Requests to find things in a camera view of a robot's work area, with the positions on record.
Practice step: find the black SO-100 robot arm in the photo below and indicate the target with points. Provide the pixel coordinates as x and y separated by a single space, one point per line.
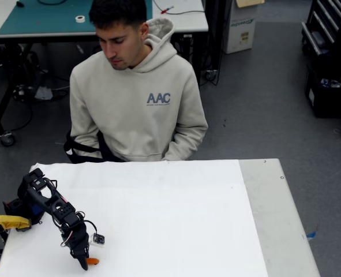
37 196

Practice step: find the green cutting mat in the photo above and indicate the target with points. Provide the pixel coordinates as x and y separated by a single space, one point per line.
43 17

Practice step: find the blue tape scrap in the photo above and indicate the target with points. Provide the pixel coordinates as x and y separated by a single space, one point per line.
311 234

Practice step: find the black round device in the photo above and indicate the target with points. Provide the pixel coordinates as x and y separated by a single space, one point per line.
22 91

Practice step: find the white tape roll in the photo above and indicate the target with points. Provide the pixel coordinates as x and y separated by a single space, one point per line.
80 18

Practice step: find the black tool drawer cabinet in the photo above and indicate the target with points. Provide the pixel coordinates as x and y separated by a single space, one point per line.
323 26

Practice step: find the small black marker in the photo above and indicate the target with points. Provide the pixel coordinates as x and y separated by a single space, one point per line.
20 3

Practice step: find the black storage bin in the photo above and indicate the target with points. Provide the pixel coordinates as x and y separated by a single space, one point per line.
326 101

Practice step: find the orange carrot piece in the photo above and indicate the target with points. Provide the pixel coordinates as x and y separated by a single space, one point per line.
93 261

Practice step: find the man in beige hoodie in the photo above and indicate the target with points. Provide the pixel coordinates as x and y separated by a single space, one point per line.
135 101

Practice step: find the crumpled white cloth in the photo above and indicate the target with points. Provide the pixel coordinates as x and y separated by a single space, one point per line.
44 93

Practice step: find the white paper sheet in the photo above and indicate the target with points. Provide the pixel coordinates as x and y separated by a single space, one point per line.
158 216

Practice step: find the white workbench with black frame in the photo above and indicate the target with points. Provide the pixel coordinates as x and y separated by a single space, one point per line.
187 20

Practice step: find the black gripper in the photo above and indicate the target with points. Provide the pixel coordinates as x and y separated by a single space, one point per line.
78 250

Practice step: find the white cardboard box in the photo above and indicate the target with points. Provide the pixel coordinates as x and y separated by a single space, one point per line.
242 34

